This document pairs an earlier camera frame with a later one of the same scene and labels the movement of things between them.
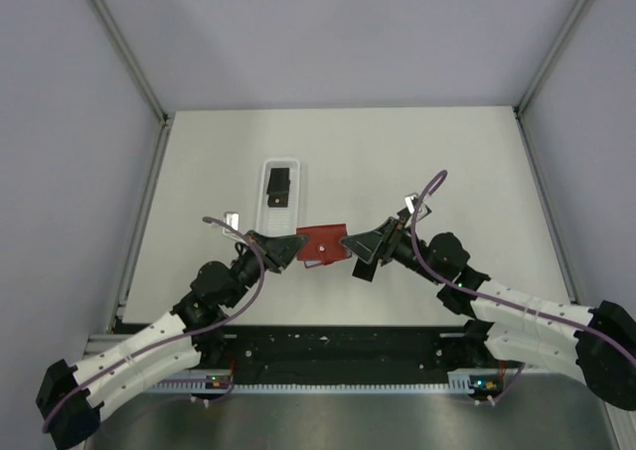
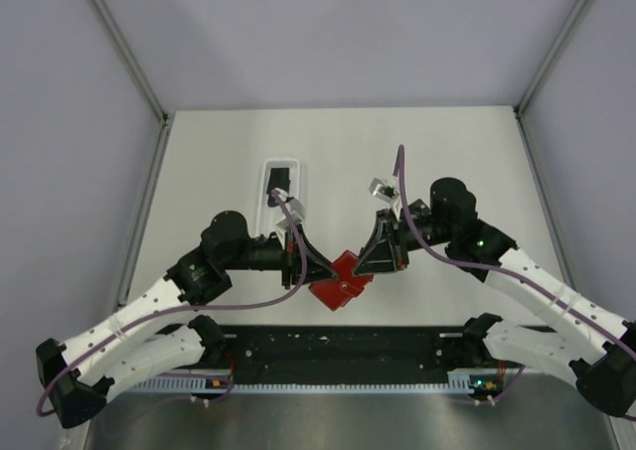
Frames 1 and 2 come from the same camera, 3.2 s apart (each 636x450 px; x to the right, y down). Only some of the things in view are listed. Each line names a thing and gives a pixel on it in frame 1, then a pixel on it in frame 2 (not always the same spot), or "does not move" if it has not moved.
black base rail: (347, 354) does not move
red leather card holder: (324, 244) -> (334, 294)
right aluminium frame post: (564, 32) does not move
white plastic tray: (279, 221) does not move
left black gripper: (277, 252) -> (306, 263)
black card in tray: (278, 181) does not move
